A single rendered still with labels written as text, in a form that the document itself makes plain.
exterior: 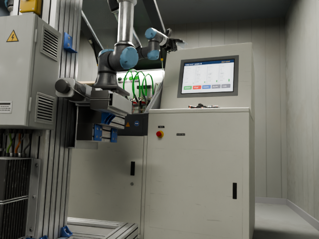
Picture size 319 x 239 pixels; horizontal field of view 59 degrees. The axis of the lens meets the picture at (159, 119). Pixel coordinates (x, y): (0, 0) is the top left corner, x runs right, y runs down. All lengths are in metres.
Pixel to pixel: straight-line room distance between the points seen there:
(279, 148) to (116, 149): 2.81
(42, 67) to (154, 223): 1.27
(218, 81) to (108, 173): 1.09
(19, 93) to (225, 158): 1.25
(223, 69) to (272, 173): 2.42
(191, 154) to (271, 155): 2.57
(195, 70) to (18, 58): 1.43
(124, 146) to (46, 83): 0.94
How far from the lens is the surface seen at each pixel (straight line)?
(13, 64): 1.33
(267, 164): 4.37
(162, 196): 2.01
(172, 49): 2.03
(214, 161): 1.90
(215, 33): 4.71
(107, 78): 1.68
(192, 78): 2.30
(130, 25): 1.72
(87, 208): 2.30
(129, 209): 2.13
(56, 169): 1.52
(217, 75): 2.27
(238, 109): 1.90
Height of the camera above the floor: 0.68
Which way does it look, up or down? 6 degrees up
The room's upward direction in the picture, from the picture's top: 2 degrees clockwise
